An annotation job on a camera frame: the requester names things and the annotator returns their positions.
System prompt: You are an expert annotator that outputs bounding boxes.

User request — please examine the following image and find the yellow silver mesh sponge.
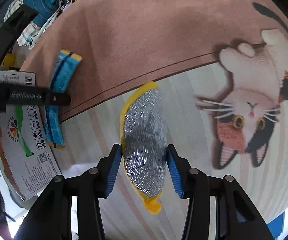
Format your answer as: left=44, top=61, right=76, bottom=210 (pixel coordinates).
left=120, top=81, right=167, bottom=215

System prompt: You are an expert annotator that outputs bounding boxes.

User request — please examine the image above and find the open cardboard box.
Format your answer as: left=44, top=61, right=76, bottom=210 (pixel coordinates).
left=0, top=69, right=63, bottom=202

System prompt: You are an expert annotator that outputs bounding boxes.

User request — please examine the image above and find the blue striped packet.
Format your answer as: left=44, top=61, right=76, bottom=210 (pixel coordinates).
left=44, top=49, right=82, bottom=150

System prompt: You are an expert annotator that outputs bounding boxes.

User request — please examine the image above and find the pink striped cat mat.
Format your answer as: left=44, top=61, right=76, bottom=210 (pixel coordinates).
left=20, top=0, right=288, bottom=240

